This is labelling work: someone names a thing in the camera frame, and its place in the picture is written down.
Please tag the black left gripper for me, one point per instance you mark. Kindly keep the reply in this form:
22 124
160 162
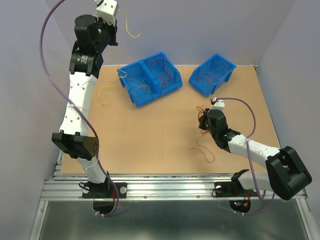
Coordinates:
112 29

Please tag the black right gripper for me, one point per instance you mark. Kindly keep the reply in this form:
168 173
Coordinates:
204 115

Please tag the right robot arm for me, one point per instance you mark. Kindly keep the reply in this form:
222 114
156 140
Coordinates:
272 169

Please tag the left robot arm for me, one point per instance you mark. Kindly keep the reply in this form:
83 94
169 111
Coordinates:
92 37

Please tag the blue bin right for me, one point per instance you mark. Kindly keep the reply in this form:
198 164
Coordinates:
211 74

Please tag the blue bin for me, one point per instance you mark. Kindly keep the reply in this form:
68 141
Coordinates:
211 74
164 74

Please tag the blue bin middle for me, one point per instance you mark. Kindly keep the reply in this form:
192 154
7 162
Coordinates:
164 74

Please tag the metal sheet front panel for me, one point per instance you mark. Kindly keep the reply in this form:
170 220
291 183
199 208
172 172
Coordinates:
175 220

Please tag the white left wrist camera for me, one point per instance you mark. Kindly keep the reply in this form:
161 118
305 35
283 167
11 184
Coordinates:
107 10

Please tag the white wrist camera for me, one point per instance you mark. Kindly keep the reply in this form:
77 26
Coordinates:
217 104
107 10

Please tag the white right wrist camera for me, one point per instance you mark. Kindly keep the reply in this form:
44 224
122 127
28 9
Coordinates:
217 104

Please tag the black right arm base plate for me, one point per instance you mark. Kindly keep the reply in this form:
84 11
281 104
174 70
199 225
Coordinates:
228 189

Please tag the aluminium front rail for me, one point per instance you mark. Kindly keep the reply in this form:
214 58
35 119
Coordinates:
140 187

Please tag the aluminium rail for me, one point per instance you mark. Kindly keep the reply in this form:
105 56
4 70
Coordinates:
140 187
70 136

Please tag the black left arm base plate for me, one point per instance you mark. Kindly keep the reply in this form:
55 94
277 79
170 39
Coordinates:
103 190

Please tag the aluminium left side rail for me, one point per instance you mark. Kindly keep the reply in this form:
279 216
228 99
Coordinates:
70 136

